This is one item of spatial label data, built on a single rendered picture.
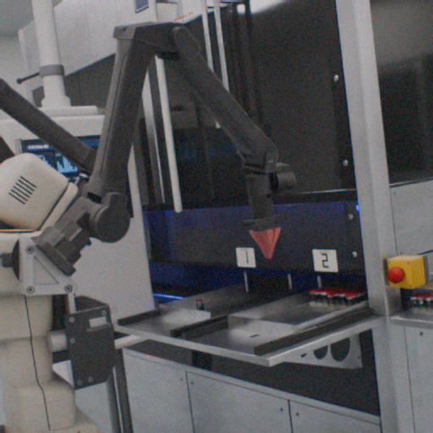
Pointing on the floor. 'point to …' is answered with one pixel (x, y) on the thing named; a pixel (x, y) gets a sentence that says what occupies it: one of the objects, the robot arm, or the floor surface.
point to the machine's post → (375, 211)
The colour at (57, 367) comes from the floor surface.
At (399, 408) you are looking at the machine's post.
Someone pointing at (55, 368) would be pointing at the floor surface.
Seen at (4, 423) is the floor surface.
